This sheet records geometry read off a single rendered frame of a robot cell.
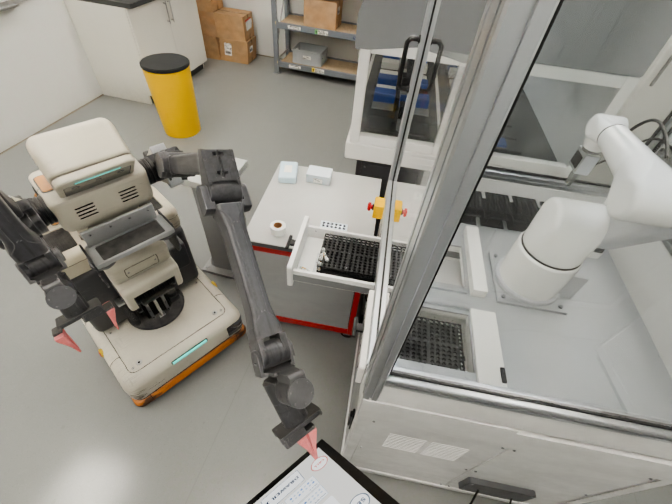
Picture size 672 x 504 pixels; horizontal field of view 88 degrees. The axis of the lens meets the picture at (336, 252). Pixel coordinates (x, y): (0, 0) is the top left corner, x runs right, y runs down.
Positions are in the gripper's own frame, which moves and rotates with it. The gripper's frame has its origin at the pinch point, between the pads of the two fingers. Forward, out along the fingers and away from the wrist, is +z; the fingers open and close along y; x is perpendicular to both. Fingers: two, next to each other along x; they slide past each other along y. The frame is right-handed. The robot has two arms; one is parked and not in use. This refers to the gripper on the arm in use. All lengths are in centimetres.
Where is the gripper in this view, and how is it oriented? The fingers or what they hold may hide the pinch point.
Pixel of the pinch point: (314, 454)
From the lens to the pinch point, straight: 87.9
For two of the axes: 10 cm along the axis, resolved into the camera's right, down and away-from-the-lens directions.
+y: 7.8, -4.2, 4.6
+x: -4.5, 1.3, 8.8
